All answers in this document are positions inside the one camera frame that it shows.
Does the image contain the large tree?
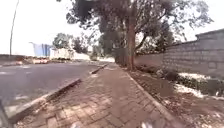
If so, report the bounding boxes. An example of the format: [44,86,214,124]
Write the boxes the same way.
[56,0,214,72]

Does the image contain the red brick path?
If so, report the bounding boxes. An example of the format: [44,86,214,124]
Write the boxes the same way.
[14,63,181,128]

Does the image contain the white building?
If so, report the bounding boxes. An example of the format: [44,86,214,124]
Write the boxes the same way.
[49,48,91,62]

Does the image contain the stone path edging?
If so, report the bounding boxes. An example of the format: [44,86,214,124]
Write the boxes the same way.
[123,68,188,128]

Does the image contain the distant trees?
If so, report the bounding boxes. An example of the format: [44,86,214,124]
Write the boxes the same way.
[51,32,89,54]

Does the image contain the stone kerb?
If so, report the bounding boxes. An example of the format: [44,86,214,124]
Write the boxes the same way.
[6,63,110,124]

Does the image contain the robot's own part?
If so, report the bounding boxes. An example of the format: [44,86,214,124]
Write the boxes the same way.
[141,122,154,128]

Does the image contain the blue building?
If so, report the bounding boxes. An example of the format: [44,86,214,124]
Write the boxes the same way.
[29,41,54,58]

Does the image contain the grey paved road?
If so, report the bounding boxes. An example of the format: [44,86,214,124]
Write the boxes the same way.
[0,60,109,116]

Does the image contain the dirt verge with leaves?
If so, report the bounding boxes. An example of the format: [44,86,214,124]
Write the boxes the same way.
[124,66,224,128]

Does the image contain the bushes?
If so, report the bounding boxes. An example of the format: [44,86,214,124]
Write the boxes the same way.
[139,64,224,98]

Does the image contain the curved pole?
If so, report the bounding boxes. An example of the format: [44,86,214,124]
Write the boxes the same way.
[8,0,20,57]

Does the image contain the grey block wall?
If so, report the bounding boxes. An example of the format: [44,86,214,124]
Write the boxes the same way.
[133,28,224,79]

